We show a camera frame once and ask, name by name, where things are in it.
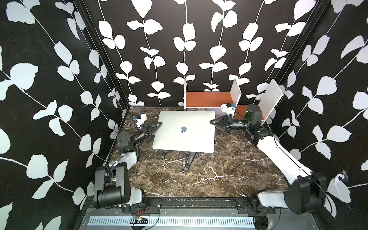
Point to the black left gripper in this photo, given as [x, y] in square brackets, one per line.
[145, 131]

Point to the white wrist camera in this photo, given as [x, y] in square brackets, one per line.
[140, 120]
[229, 109]

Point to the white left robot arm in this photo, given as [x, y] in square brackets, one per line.
[112, 185]

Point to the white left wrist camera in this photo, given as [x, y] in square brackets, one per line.
[140, 120]

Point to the black base rail with strip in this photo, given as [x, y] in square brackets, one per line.
[191, 213]

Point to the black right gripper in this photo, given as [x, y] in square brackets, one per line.
[229, 124]

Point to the white shelf with orange boards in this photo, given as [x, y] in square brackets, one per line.
[269, 94]

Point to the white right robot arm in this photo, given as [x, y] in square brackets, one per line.
[306, 189]

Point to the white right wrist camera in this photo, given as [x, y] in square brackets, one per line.
[229, 109]

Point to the black folding laptop stand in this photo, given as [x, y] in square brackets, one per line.
[187, 156]

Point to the silver laptop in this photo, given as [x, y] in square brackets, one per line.
[188, 131]

